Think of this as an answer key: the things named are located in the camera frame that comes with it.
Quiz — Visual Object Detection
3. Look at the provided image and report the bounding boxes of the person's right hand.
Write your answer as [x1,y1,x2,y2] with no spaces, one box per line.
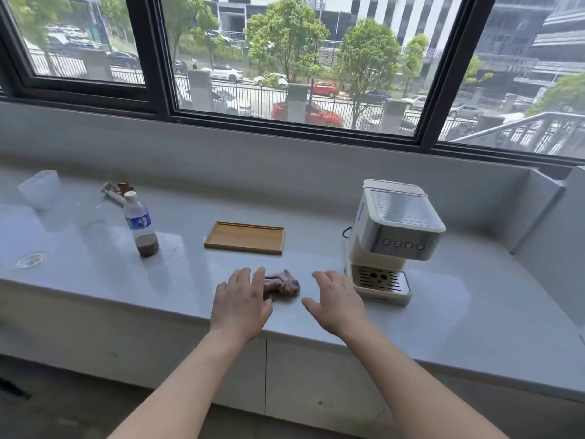
[301,270,370,340]

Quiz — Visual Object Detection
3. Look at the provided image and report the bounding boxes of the person's left hand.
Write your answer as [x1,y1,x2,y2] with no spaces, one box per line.
[210,267,274,342]

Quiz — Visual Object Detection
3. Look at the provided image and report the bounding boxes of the person's left forearm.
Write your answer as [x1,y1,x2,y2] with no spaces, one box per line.
[107,328,259,439]

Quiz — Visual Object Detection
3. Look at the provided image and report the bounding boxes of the person's right forearm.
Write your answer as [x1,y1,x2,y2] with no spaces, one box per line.
[339,321,511,439]

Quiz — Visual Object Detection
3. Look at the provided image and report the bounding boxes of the crumpled pinkish brown cloth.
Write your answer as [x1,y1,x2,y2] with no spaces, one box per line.
[263,269,301,302]

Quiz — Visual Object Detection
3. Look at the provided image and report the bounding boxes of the wooden tray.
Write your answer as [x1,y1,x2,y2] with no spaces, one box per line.
[204,221,286,256]

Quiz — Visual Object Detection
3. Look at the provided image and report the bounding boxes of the white counter cabinet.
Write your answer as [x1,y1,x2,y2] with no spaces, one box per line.
[0,281,585,439]

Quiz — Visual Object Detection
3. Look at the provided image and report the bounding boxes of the cream espresso machine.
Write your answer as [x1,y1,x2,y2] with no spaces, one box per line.
[344,179,447,307]

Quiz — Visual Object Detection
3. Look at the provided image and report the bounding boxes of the plastic bottle with brown liquid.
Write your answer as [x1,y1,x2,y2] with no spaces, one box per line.
[124,191,160,258]

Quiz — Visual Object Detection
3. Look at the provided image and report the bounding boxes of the metal portafilter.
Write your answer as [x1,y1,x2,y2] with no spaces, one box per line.
[101,182,126,206]

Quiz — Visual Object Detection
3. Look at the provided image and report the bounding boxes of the large red car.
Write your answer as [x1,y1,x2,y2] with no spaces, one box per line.
[271,101,345,129]

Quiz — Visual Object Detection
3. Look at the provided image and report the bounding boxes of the white car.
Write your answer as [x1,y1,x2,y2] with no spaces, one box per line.
[210,86,253,116]
[201,64,245,83]

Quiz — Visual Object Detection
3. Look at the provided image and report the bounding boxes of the small red car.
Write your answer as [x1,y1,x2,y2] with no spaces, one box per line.
[308,80,340,98]

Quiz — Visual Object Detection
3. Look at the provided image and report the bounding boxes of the round metal sink drain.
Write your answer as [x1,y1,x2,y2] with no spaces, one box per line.
[16,252,47,270]

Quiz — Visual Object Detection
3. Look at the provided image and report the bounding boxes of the translucent plastic container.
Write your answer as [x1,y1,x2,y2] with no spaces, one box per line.
[18,170,61,211]

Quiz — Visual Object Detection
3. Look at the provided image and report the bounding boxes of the green tree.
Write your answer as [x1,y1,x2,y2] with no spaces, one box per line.
[334,19,402,130]
[243,0,331,84]

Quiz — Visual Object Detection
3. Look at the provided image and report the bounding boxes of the metal handrail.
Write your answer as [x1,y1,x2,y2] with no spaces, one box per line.
[450,111,585,157]

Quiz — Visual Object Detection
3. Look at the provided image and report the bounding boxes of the black window frame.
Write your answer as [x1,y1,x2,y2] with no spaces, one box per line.
[0,0,585,168]

